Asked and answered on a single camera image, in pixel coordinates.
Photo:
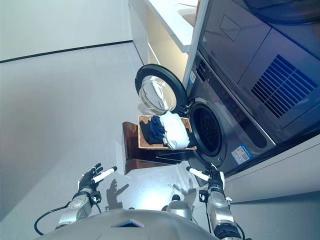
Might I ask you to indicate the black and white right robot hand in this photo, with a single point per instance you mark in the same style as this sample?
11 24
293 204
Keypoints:
216 181

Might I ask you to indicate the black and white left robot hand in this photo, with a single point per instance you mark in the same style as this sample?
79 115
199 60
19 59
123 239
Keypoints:
87 180

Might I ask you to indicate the white garment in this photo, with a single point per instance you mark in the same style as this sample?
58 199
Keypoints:
175 132

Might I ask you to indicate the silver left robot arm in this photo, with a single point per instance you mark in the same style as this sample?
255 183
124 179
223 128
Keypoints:
75 212

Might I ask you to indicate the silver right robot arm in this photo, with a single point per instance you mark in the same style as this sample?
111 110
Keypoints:
220 210

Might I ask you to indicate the round glass washing machine door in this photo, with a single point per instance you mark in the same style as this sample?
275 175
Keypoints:
155 95

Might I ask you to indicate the energy label sticker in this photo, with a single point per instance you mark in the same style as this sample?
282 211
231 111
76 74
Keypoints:
241 153

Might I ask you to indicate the silver right robot leg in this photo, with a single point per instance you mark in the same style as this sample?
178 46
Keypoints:
178 207

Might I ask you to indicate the glossy dark brown stool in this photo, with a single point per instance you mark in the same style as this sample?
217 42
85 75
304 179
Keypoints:
130 140

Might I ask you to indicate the silver robot torso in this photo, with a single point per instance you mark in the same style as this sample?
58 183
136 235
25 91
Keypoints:
125 230

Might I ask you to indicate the rectangular wicker laundry basket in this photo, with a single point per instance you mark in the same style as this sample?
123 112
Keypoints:
185 123

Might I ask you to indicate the black garment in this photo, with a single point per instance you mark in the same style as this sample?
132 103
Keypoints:
146 135

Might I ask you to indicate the navy blue garment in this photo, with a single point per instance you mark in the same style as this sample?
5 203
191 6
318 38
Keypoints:
156 127

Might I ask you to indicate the blue and white sticker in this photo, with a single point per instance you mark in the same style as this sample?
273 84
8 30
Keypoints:
192 77

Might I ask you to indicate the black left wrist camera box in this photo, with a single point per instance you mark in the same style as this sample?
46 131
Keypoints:
95 197

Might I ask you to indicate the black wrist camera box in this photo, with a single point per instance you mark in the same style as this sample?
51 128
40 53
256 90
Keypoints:
95 197
203 195

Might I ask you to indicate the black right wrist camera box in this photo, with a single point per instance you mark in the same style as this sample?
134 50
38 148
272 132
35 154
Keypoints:
203 195

